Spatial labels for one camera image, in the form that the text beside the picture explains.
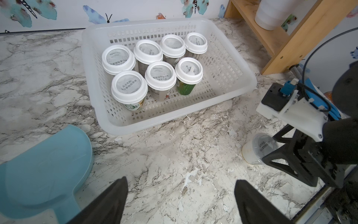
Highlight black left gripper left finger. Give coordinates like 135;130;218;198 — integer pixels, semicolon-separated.
69;176;128;224

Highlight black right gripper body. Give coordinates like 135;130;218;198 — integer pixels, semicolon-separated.
300;118;358;188

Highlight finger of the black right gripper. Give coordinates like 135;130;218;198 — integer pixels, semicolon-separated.
262;124;318;187

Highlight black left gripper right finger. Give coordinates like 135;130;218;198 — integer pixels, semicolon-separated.
234;180;292;224

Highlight yogurt cup without cap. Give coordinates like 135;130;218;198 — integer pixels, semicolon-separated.
241;133;279;165

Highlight white plastic perforated basket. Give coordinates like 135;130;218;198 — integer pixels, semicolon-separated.
82;18;257;136

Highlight blue black work glove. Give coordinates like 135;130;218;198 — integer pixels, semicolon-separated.
289;64;341;120

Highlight wooden corner shelf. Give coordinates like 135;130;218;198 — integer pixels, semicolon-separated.
224;0;358;75

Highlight white pot green plant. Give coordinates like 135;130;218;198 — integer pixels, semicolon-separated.
255;0;303;31

